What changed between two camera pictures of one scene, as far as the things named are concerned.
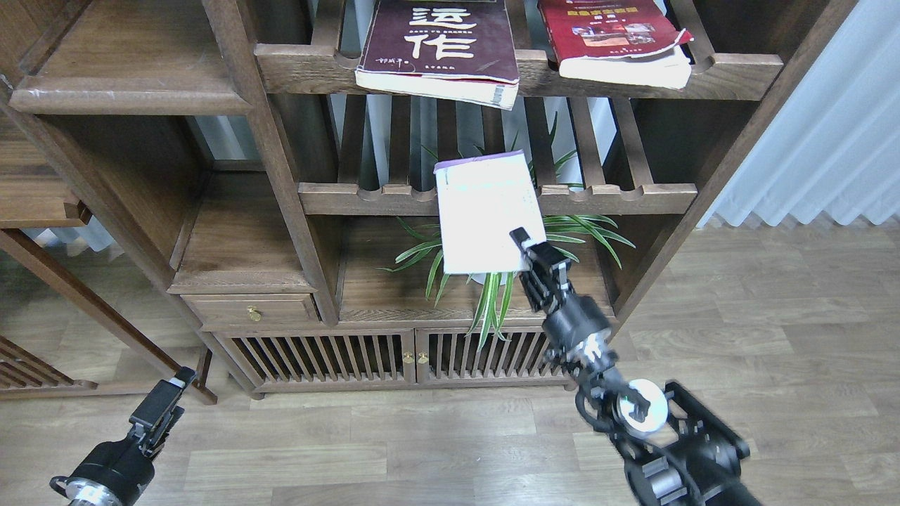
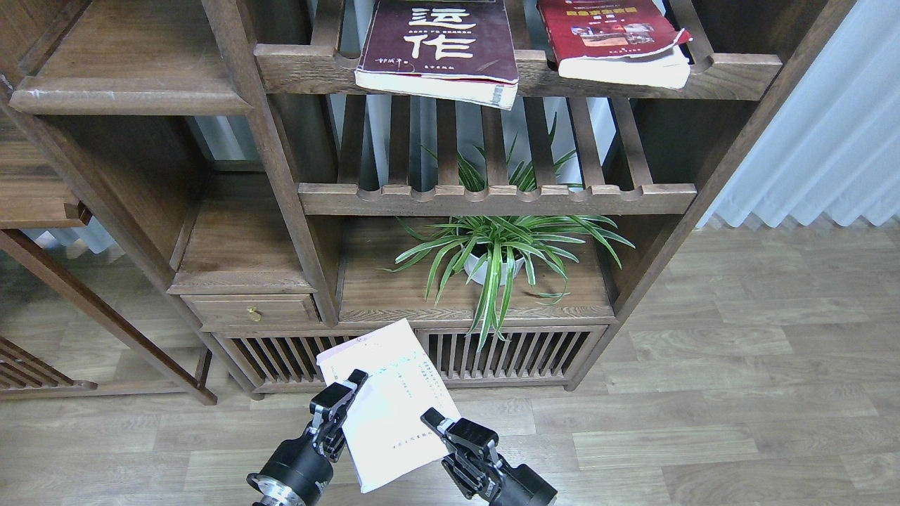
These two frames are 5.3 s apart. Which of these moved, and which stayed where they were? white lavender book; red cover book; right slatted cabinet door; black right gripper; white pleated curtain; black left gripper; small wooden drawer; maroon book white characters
Moved: black right gripper; white lavender book; black left gripper
Stayed: white pleated curtain; maroon book white characters; right slatted cabinet door; red cover book; small wooden drawer
